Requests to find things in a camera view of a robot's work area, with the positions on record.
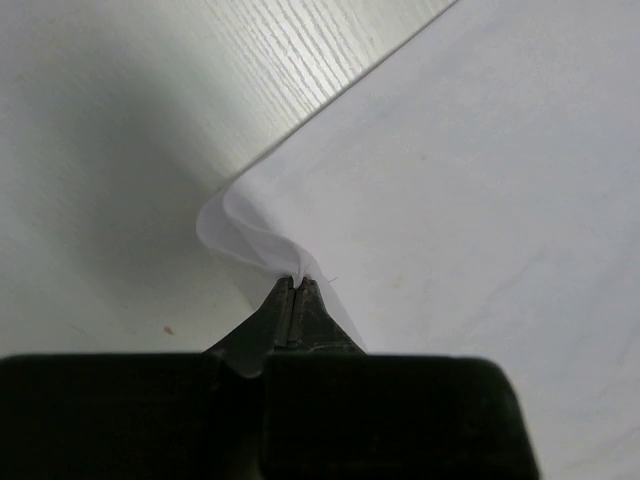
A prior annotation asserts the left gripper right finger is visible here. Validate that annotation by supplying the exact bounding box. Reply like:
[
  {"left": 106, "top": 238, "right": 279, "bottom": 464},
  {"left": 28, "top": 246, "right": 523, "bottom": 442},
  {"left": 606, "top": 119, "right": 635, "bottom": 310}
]
[{"left": 284, "top": 277, "right": 364, "bottom": 354}]

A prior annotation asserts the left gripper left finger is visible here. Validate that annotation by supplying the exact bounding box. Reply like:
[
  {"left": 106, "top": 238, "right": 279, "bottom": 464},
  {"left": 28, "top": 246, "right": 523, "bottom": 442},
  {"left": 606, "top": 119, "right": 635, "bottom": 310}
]
[{"left": 207, "top": 277, "right": 295, "bottom": 378}]

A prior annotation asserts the white t shirt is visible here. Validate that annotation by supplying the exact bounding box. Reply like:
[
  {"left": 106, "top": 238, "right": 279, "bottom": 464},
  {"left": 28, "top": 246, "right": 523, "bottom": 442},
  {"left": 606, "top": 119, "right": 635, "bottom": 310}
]
[{"left": 197, "top": 1, "right": 639, "bottom": 479}]

